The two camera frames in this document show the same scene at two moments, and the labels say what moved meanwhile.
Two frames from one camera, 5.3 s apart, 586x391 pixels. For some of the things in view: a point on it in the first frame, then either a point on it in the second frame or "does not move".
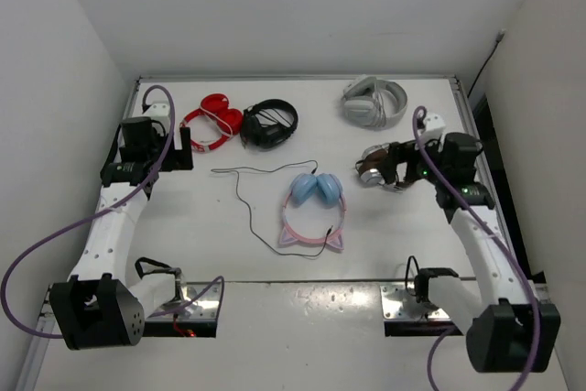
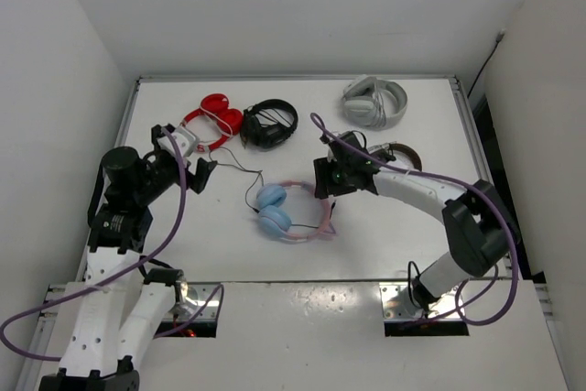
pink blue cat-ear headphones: x=326 y=187 → x=273 y=214
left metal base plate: x=204 y=308 does not move
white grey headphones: x=374 y=103 does not move
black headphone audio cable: x=236 y=168 → x=260 y=173
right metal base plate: x=398 y=306 does not move
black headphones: x=268 y=124 does not move
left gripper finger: x=186 y=162 → x=199 y=179
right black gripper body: x=416 y=168 → x=343 y=170
